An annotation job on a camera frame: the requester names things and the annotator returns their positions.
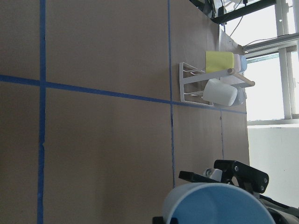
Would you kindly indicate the wooden rack dowel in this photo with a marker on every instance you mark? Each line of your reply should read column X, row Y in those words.
column 241, row 77

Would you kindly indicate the light blue cup front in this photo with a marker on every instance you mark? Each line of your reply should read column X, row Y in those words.
column 243, row 63

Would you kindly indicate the white wire cup rack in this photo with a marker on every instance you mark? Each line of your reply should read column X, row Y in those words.
column 192, row 82

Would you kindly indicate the grey cup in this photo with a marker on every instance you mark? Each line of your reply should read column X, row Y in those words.
column 240, row 98

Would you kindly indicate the light blue cup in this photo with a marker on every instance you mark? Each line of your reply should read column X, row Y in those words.
column 213, row 203
column 243, row 63

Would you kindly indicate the cream white cup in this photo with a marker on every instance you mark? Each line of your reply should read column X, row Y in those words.
column 218, row 92

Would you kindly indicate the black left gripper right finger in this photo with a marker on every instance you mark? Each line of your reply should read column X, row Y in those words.
column 173, row 220

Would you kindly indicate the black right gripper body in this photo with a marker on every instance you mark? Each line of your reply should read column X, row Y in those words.
column 254, row 182

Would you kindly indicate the pink cup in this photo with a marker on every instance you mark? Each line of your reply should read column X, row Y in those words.
column 237, row 63

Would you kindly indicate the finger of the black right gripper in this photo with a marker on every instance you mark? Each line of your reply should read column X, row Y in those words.
column 193, row 177

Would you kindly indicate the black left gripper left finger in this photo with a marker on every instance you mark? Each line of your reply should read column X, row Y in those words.
column 157, row 220

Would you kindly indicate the yellow cup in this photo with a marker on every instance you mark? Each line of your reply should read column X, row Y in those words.
column 219, row 60

